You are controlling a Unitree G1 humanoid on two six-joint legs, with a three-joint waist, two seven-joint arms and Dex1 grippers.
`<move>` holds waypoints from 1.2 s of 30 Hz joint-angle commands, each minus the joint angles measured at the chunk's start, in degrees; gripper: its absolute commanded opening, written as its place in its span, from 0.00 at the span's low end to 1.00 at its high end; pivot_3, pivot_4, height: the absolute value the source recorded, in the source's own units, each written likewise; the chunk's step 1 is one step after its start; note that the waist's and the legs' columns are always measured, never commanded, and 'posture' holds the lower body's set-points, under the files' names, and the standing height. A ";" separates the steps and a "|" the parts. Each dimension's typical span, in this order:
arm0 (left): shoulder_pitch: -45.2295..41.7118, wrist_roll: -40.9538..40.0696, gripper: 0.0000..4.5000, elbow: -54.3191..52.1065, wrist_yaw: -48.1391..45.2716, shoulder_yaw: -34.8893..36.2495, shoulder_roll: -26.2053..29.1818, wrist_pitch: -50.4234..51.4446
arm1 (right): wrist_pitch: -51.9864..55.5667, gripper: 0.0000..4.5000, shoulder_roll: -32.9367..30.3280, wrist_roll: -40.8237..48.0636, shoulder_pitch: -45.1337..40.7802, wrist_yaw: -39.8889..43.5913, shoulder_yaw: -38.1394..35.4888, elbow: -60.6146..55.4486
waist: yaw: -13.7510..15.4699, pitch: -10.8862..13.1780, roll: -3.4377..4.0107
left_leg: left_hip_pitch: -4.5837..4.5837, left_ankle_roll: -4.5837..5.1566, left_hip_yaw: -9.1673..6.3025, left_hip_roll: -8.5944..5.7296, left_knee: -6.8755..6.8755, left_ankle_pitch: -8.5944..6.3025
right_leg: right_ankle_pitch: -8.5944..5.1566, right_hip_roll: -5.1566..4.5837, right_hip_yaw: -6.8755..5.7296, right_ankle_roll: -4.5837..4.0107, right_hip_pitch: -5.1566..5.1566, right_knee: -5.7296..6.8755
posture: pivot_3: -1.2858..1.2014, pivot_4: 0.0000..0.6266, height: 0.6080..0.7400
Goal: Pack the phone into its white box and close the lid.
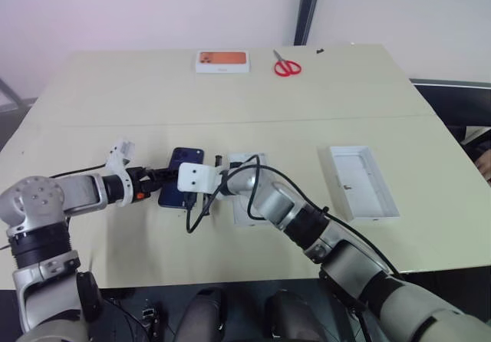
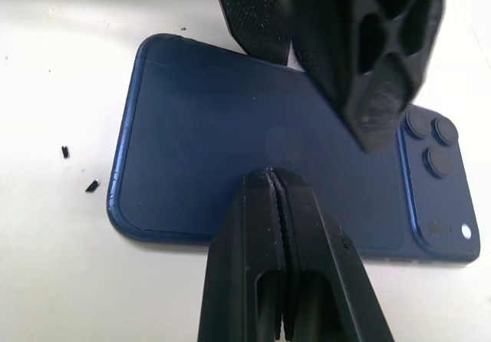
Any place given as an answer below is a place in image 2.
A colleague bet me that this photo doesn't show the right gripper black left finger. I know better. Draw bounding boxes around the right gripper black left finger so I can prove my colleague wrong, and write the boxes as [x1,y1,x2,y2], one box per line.
[197,167,288,342]

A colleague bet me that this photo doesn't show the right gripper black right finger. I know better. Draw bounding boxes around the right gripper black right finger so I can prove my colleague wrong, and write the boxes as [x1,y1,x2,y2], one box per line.
[273,168,396,342]

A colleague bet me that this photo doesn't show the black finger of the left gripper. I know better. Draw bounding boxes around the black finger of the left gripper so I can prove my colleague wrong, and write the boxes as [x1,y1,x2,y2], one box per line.
[209,0,293,67]
[285,0,449,154]

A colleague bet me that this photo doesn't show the dark blue smartphone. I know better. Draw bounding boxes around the dark blue smartphone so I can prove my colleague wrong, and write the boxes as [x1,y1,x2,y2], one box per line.
[107,32,482,265]

